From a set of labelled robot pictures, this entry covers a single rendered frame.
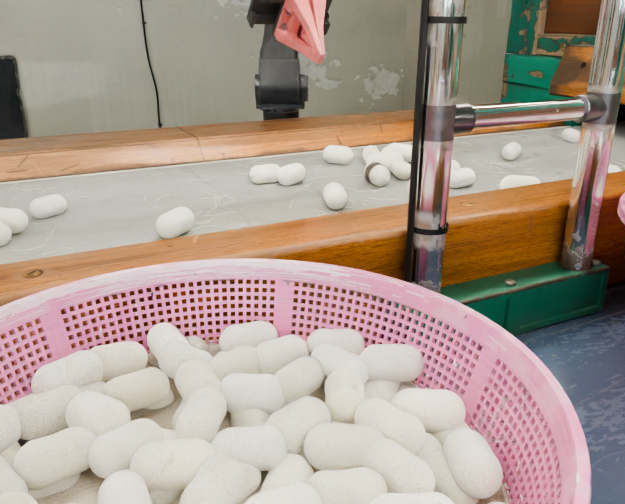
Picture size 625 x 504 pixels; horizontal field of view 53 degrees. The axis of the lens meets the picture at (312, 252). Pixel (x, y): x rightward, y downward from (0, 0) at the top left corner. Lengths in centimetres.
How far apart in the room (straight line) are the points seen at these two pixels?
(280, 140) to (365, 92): 222
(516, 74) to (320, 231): 77
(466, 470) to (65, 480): 16
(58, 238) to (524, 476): 38
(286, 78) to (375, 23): 195
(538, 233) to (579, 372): 12
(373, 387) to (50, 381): 15
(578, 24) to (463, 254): 66
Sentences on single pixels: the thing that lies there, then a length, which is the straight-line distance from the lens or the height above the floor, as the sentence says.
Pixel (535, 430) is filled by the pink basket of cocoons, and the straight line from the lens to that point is 27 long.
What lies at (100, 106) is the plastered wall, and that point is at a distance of 265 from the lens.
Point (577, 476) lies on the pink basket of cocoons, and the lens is 22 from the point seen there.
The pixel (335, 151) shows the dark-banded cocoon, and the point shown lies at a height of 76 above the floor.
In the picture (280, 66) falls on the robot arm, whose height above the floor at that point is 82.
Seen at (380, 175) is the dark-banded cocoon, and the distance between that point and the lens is 63.
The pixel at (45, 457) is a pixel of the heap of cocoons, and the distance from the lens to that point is 27.
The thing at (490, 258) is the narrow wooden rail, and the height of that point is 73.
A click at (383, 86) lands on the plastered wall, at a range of 303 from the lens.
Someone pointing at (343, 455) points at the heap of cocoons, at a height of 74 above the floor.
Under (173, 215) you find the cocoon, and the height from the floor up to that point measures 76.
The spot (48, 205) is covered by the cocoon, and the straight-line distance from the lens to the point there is 57.
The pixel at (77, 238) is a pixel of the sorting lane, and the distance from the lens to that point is 52.
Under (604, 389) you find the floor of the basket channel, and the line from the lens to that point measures 46.
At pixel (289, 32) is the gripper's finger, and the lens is 78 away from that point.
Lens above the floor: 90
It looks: 21 degrees down
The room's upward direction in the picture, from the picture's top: straight up
